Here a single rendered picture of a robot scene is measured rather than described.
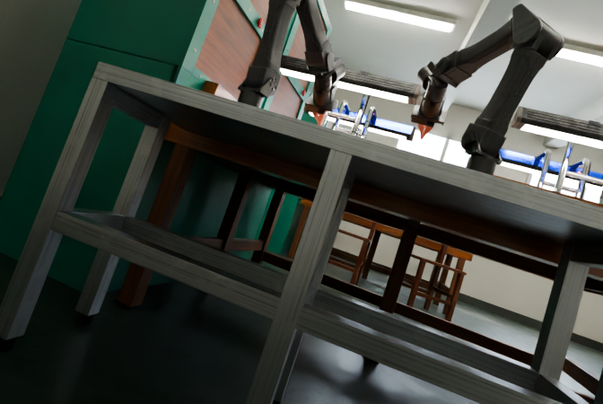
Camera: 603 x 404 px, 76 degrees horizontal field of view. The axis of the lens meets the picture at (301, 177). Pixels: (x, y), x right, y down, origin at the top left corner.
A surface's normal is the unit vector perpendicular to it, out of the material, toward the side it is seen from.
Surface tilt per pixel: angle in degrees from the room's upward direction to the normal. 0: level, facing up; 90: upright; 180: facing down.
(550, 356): 90
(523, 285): 90
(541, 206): 90
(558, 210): 90
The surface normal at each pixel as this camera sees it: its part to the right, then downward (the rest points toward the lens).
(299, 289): -0.16, -0.15
